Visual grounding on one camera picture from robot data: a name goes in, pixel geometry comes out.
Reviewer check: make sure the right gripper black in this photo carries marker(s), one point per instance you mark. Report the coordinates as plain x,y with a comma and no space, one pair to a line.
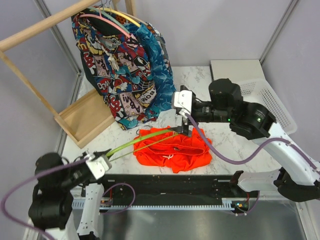
187,120

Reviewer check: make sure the mint green clothes hanger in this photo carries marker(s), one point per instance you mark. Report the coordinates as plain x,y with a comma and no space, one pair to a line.
108,16

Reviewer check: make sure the grey flat box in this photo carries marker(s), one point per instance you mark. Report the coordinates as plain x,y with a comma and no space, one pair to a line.
236,70

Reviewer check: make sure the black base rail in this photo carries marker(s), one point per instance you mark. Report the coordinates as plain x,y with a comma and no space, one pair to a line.
217,186

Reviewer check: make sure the aluminium frame profile right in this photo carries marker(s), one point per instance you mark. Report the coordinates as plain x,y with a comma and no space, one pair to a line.
278,29

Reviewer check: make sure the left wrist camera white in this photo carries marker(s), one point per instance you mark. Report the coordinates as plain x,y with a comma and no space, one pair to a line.
98,166

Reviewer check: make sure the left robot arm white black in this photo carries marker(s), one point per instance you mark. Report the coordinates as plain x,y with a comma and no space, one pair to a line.
51,209

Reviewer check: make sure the white slotted cable duct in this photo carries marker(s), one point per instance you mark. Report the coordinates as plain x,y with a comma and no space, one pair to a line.
223,205

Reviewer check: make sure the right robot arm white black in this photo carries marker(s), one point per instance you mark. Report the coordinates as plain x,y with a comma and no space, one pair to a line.
298,178

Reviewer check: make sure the wooden clothes rack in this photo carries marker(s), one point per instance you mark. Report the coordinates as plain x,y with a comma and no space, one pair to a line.
25,123

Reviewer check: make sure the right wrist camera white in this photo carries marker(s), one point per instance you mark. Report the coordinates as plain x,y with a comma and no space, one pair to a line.
182,101

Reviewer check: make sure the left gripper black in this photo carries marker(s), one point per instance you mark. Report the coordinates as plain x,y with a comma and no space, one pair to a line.
99,153

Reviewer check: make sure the comic print shorts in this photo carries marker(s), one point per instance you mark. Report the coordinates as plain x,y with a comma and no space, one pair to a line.
117,67

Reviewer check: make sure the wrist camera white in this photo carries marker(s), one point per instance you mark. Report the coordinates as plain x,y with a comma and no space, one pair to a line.
182,101
98,166

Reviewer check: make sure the orange mesh shorts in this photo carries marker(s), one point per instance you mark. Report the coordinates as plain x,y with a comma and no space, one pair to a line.
178,152

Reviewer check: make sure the aluminium frame profile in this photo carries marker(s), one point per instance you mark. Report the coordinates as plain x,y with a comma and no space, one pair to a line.
45,11
278,29

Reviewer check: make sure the blue leaf print shorts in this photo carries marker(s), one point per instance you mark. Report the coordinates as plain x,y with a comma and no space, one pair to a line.
155,47

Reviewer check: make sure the yellow clothes hanger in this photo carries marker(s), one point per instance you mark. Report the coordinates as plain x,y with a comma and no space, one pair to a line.
132,19

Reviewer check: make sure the white plastic basket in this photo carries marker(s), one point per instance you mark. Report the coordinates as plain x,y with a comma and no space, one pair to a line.
259,91

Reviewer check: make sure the aluminium frame profile left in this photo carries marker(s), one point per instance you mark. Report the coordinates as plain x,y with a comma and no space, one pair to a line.
45,11

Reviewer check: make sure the pink clothes hanger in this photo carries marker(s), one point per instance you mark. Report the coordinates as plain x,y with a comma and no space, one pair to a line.
111,23

